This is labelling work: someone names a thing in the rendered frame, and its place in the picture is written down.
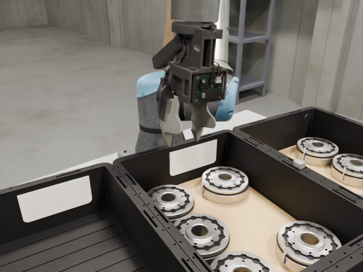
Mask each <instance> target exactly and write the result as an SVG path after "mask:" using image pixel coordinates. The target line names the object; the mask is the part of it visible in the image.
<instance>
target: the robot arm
mask: <svg viewBox="0 0 363 272"><path fill-rule="evenodd" d="M229 14H230V0H171V20H172V21H174V22H173V23H172V32H174V33H178V34H177V35H176V36H175V37H174V38H173V39H172V40H171V41H170V42H168V43H167V44H166V45H165V46H164V47H163V48H162V49H161V50H160V51H159V52H158V53H156V54H155V55H154V56H153V57H152V62H153V68H154V69H164V70H163V71H158V72H153V73H149V74H146V75H144V76H142V77H140V78H139V79H138V81H137V94H136V97H137V104H138V116H139V134H138V138H137V142H136V146H135V153H139V152H143V151H147V150H150V149H153V148H157V147H161V146H165V145H167V146H168V147H171V146H172V143H175V142H179V141H183V140H186V139H185V136H184V134H183V130H182V129H183V124H182V122H181V121H191V122H192V129H191V132H192V134H193V137H194V140H195V141H196V142H197V141H199V139H200V137H201V134H202V132H203V129H204V127H206V128H215V126H216V122H225V121H229V120H231V119H232V117H233V111H234V105H235V101H236V95H237V88H238V81H239V79H238V78H236V77H233V70H232V69H231V68H230V67H229V65H228V33H229Z"/></svg>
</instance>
